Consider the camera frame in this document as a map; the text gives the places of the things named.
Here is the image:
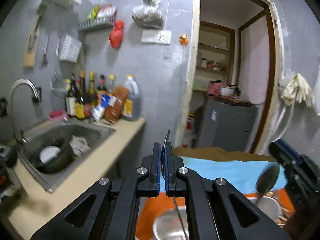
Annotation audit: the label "large steel spoon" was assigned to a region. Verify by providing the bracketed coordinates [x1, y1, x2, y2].
[255, 163, 280, 199]

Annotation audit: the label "steel fork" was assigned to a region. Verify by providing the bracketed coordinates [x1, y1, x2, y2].
[161, 130, 189, 240]

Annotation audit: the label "striped blue orange cloth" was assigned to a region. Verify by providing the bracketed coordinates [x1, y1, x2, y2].
[134, 146, 296, 240]

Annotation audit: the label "steel bowl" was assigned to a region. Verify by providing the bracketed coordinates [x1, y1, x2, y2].
[152, 206, 189, 239]

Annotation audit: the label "white utensil caddy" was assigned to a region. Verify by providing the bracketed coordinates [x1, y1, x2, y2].
[247, 196, 283, 222]

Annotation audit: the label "stainless steel sink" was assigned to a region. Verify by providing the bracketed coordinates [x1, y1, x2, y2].
[18, 120, 116, 193]

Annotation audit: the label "large oil jug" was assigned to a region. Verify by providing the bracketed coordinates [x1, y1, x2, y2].
[121, 75, 141, 121]

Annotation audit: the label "white mesh bag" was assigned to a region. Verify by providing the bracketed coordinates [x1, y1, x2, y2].
[312, 71, 320, 116]

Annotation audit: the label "grey mini fridge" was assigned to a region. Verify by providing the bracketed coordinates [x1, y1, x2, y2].
[195, 96, 258, 152]

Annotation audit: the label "white rubber gloves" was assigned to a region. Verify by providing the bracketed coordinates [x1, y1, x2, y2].
[280, 73, 313, 107]

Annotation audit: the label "brown spice packet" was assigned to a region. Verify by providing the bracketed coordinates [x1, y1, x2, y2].
[103, 86, 129, 124]

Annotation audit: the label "black pot in sink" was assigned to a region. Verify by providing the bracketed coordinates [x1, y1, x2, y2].
[31, 139, 74, 174]

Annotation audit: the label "dark soy sauce bottle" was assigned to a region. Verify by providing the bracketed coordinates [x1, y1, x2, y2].
[74, 70, 86, 120]

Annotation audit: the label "pink soap dish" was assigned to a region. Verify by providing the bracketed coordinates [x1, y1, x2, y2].
[49, 110, 68, 122]

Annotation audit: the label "wooden shelf unit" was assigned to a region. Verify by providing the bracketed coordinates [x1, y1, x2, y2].
[193, 21, 235, 92]

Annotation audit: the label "red plastic bag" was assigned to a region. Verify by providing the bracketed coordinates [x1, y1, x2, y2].
[109, 20, 125, 49]

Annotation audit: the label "chrome faucet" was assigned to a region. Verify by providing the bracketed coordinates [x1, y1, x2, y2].
[7, 78, 42, 151]

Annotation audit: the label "clear hanging bag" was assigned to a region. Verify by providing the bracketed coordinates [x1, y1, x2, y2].
[131, 0, 164, 29]

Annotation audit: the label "wooden knife holder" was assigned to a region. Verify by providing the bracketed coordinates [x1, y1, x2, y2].
[23, 14, 41, 68]

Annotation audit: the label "white hose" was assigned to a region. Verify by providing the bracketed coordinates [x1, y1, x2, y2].
[271, 89, 299, 143]

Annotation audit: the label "wire strainer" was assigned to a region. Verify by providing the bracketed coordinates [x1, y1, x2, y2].
[50, 72, 68, 98]

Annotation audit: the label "white wall socket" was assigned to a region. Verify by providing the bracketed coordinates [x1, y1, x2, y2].
[141, 29, 171, 45]

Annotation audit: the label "orange wall hook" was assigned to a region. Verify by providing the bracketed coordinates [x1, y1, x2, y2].
[179, 34, 189, 46]

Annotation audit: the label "white wall box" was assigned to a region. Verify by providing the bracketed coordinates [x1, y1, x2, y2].
[59, 34, 82, 63]

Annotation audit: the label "grey wall shelf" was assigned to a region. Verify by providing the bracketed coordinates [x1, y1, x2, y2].
[78, 16, 117, 32]

